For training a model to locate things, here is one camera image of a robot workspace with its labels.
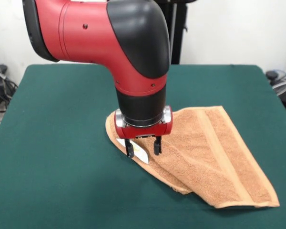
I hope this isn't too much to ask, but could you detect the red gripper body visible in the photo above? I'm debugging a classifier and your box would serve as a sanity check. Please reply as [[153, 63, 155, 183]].
[[113, 105, 174, 140]]

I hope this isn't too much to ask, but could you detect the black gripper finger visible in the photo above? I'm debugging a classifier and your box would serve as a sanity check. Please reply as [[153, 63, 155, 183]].
[[124, 138, 135, 159], [153, 135, 163, 156]]

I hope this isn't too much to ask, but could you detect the tan terry towel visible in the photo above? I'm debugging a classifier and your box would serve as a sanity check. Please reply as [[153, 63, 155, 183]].
[[105, 105, 281, 209]]

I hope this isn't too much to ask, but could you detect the dark green table cloth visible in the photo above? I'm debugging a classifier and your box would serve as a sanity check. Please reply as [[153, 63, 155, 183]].
[[0, 63, 286, 229]]

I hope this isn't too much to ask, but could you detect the black equipment stand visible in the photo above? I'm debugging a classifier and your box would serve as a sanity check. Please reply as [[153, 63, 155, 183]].
[[157, 0, 189, 65]]

